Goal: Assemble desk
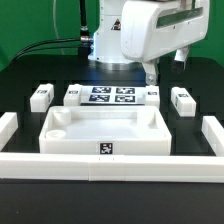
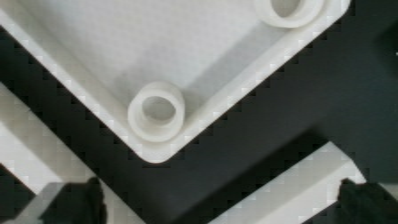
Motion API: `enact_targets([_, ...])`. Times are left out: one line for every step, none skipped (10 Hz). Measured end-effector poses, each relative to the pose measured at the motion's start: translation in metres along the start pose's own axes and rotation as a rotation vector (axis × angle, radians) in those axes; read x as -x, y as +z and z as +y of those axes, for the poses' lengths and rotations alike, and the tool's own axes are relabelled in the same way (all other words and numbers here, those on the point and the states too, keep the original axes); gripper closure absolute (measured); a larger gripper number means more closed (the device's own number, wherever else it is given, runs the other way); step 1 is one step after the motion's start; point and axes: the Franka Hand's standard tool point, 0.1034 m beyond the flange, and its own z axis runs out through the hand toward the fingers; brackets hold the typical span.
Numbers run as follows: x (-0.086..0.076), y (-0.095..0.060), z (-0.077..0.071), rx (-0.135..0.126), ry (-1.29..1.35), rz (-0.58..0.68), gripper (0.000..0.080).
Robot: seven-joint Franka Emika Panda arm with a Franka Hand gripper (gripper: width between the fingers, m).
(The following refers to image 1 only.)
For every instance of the white desk tabletop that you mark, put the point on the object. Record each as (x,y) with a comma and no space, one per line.
(105,130)

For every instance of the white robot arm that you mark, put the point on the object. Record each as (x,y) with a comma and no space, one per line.
(141,31)

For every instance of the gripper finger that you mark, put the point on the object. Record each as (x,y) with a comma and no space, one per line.
(181,57)
(151,72)

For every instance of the white U-shaped obstacle fence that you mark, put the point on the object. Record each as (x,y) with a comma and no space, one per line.
(99,168)

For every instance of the fiducial marker sheet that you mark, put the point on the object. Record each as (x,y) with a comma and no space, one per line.
(113,95)

